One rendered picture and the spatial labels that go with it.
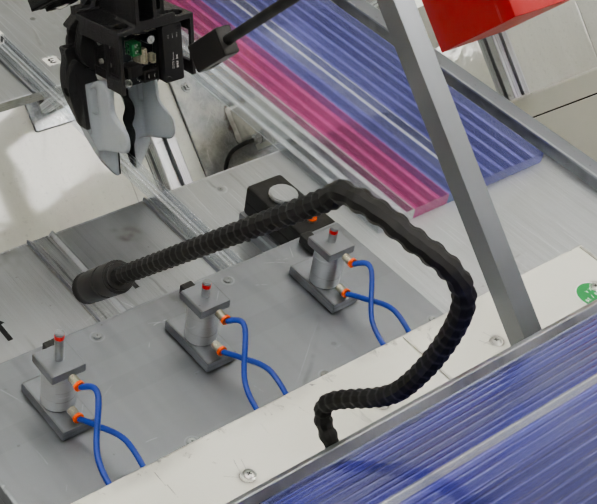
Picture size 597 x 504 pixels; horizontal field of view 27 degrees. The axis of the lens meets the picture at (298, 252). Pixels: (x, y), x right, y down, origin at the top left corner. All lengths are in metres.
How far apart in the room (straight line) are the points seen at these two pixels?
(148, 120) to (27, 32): 0.24
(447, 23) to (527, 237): 0.67
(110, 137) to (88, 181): 1.08
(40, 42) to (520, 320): 0.65
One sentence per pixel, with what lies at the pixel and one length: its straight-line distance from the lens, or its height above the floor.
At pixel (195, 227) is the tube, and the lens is 1.02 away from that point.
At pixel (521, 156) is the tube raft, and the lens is 1.18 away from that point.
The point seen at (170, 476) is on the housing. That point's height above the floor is 1.24.
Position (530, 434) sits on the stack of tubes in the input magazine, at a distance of 0.54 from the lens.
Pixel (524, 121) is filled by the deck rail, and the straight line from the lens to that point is 1.23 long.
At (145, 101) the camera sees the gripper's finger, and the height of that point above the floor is 0.98.
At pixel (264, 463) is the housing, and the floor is 1.25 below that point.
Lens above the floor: 1.91
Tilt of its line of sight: 57 degrees down
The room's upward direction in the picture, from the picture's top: 72 degrees clockwise
